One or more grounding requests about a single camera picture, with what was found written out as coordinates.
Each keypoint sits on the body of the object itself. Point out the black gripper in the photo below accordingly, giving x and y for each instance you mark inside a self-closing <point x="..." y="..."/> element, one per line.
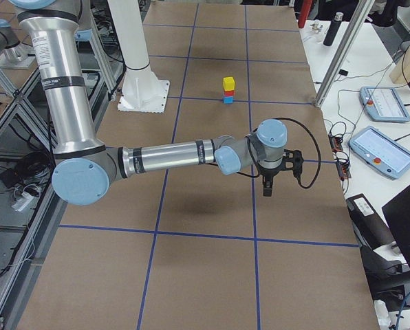
<point x="270" y="170"/>

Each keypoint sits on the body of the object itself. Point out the blue wooden cube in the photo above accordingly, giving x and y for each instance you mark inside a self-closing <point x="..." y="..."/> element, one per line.
<point x="228" y="99"/>

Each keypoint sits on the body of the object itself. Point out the red wooden cube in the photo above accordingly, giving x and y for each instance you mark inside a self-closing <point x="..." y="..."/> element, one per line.
<point x="229" y="93"/>

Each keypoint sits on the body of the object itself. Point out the yellow wooden cube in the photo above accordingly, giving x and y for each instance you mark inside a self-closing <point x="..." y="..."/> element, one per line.
<point x="228" y="83"/>

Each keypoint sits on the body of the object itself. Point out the second robot base grey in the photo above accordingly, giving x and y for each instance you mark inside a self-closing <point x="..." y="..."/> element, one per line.
<point x="13" y="53"/>

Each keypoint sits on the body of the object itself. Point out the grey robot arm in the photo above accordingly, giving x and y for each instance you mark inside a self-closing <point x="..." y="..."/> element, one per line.
<point x="86" y="165"/>

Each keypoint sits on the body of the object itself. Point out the near teach pendant tablet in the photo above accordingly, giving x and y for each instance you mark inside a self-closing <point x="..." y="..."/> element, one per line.
<point x="381" y="152"/>

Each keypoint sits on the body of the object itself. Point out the teach pendant tablet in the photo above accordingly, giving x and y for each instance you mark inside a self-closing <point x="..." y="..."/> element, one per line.
<point x="383" y="104"/>
<point x="381" y="152"/>

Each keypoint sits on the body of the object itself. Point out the black box with label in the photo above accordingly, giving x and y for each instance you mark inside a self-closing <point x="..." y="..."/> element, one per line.
<point x="370" y="226"/>

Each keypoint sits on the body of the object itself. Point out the small black square pad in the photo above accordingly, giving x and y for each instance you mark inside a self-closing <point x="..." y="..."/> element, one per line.
<point x="343" y="72"/>

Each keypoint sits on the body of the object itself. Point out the far teach pendant tablet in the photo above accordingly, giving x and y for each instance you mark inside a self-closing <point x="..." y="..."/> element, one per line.
<point x="383" y="104"/>

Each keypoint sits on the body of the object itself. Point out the black cylindrical bottle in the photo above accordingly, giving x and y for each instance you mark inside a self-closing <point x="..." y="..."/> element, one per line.
<point x="333" y="29"/>

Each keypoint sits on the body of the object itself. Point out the red cylinder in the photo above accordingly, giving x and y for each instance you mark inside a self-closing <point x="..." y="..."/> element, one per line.
<point x="304" y="12"/>

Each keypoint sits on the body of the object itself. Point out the black power adapter floor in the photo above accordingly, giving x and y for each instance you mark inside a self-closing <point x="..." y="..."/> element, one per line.
<point x="10" y="178"/>

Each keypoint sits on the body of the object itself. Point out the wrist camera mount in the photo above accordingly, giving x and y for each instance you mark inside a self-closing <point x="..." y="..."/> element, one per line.
<point x="293" y="161"/>

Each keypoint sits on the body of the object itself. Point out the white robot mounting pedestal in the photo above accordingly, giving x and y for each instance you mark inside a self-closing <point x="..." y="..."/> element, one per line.
<point x="142" y="91"/>

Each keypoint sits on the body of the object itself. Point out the aluminium frame post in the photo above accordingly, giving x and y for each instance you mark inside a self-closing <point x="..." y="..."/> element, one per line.
<point x="353" y="28"/>

